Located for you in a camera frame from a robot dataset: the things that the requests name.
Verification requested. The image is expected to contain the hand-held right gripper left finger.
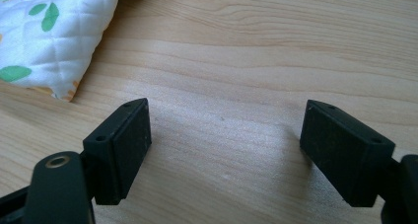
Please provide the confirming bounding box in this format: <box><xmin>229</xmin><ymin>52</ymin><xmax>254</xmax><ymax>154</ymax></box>
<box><xmin>82</xmin><ymin>97</ymin><xmax>153</xmax><ymax>206</ymax></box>

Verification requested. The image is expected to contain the white quilted floral cloth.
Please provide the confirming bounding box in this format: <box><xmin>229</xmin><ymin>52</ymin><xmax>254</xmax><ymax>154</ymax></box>
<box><xmin>0</xmin><ymin>0</ymin><xmax>149</xmax><ymax>103</ymax></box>

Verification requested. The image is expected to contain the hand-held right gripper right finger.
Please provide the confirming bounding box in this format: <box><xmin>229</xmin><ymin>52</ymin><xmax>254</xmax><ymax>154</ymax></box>
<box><xmin>299</xmin><ymin>99</ymin><xmax>396</xmax><ymax>208</ymax></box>

